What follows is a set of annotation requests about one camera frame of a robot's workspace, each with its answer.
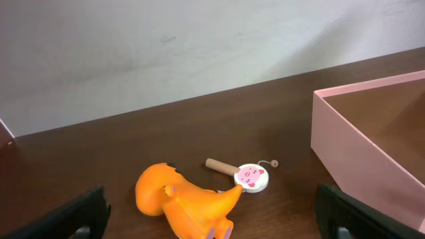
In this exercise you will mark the wooden pig rattle drum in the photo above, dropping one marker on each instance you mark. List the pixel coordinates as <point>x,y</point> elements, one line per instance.
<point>253,177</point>

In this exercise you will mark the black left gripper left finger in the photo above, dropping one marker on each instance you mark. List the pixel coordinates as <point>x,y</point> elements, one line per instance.
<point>89,210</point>

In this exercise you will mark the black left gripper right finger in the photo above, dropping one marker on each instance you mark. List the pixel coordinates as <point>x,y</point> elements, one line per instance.
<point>339,215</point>

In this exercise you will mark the orange rubber dinosaur toy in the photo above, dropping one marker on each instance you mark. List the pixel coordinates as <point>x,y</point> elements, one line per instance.
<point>192,212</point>

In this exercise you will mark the pink cardboard box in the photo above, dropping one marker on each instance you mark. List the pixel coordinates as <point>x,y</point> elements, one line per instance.
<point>370,137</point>

